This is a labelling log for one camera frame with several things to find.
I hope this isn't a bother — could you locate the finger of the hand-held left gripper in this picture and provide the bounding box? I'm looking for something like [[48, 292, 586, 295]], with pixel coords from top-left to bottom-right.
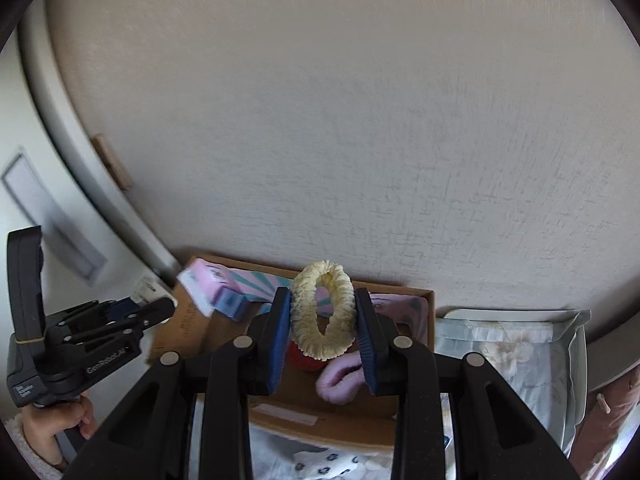
[[55, 299, 138, 331], [65, 297, 176, 346]]

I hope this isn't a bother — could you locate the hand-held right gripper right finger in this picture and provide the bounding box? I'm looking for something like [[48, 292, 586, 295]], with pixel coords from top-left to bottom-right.
[[355, 288, 576, 480]]

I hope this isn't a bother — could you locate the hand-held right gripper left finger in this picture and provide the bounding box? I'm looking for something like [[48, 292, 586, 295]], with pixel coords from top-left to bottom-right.
[[75, 287, 292, 480]]

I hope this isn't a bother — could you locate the white dental floss box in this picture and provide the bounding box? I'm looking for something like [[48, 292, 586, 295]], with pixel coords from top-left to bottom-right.
[[132, 275, 173, 306]]

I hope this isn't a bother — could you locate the cream scrunchie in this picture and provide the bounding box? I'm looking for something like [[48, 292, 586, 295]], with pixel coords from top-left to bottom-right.
[[290, 259, 357, 361]]

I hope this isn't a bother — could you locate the red round object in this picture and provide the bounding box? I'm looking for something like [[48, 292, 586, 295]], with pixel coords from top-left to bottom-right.
[[286, 340, 326, 373]]

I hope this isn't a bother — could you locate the pink scrunchie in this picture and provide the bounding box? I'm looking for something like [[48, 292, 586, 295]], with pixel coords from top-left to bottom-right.
[[315, 352, 368, 405]]

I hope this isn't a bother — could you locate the small blue box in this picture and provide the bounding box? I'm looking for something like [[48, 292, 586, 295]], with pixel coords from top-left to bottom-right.
[[214, 287, 257, 322]]

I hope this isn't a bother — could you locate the cardboard box with pink flaps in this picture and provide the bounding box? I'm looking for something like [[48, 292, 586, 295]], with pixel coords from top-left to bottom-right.
[[145, 252, 436, 453]]

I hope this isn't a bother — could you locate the person's left forearm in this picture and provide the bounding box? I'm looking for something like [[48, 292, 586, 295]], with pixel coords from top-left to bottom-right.
[[2, 417, 66, 478]]

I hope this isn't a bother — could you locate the person's left hand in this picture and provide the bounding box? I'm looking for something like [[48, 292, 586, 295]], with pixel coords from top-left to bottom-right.
[[20, 395, 98, 466]]

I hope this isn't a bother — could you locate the white sock with black print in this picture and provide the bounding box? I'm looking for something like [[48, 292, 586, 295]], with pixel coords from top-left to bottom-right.
[[292, 450, 373, 478]]

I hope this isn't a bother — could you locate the floral bedsheet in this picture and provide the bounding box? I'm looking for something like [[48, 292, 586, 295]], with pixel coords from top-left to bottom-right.
[[250, 307, 591, 480]]

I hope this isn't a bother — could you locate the wooden block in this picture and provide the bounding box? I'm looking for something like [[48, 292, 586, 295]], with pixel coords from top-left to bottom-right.
[[91, 133, 133, 191]]

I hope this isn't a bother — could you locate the white wardrobe door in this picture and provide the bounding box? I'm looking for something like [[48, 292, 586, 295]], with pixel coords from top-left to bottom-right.
[[0, 25, 181, 421]]

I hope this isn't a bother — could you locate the grey headboard cushion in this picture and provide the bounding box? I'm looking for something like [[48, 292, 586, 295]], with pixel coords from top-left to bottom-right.
[[586, 327, 640, 395]]

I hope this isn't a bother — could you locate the pink blanket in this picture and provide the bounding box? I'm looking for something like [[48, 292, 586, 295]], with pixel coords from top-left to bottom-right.
[[575, 365, 640, 480]]

